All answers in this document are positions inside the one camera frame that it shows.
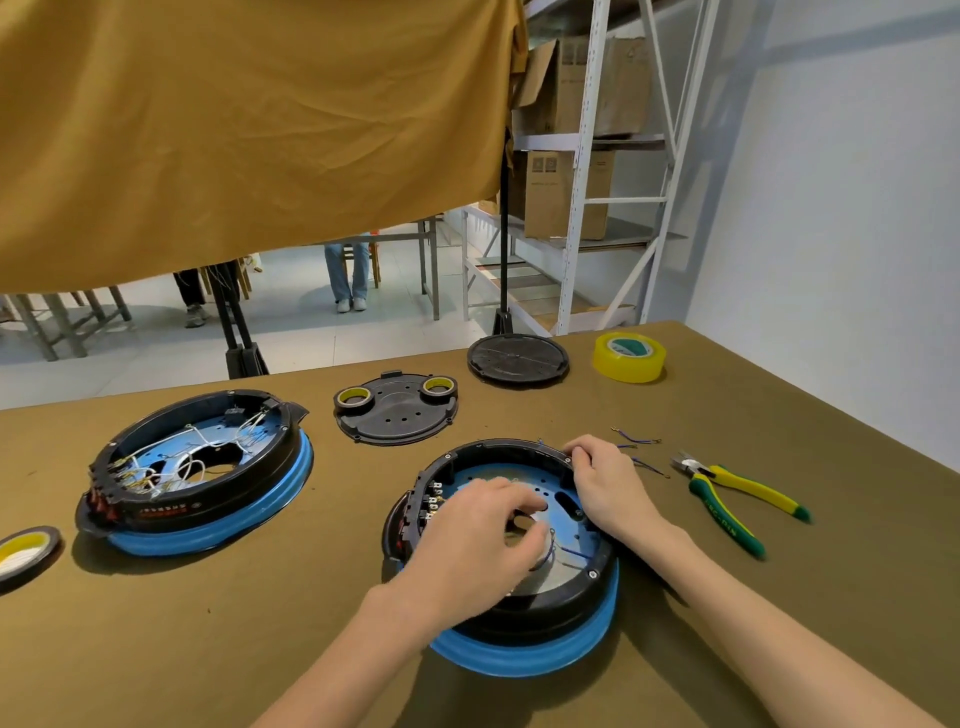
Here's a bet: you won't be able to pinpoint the black round ribbed lid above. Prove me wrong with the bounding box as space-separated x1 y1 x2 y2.
467 333 571 389

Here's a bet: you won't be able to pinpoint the person's left forearm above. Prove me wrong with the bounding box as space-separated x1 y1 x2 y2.
251 586 447 728

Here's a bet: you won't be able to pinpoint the large yellow tape roll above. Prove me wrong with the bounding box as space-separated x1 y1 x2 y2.
591 332 667 384

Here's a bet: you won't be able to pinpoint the person's left hand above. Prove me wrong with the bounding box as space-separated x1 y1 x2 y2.
372 478 553 643

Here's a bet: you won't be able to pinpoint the olive table cloth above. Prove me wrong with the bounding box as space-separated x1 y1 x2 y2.
0 321 960 728

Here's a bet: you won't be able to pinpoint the yellow green pliers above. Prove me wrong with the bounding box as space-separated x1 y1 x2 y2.
669 450 813 561

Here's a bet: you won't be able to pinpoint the mustard curtain cloth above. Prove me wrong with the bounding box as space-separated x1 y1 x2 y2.
0 0 529 295

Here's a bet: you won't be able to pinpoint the person's right hand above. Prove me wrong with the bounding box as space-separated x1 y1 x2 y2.
562 434 681 553

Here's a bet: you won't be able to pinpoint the person's right forearm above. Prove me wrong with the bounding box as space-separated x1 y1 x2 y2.
622 521 948 728

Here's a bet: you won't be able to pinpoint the round black blue appliance base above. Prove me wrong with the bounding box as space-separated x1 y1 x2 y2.
381 438 622 680

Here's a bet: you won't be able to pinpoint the white metal shelf rack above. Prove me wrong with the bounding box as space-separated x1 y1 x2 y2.
460 0 723 337

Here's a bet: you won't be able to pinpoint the black stand pole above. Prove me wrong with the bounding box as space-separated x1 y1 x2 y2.
206 258 270 380
491 142 516 337

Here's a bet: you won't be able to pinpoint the round appliance base with wires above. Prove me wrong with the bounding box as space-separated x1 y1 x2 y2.
75 388 315 558

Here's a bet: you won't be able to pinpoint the grey metal table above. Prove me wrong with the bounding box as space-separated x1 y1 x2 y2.
330 216 442 322

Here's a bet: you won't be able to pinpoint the closed cardboard box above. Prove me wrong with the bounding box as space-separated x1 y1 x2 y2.
510 150 617 242

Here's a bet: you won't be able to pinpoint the open cardboard box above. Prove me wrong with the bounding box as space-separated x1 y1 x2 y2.
513 36 653 138

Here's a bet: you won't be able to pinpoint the black round plate with holes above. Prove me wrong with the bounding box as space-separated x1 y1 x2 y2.
333 371 460 447

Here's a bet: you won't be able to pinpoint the wooden chair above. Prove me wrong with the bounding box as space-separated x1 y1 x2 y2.
341 240 382 290

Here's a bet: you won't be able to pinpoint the black yellow tape roll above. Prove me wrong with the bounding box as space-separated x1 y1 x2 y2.
0 525 63 586

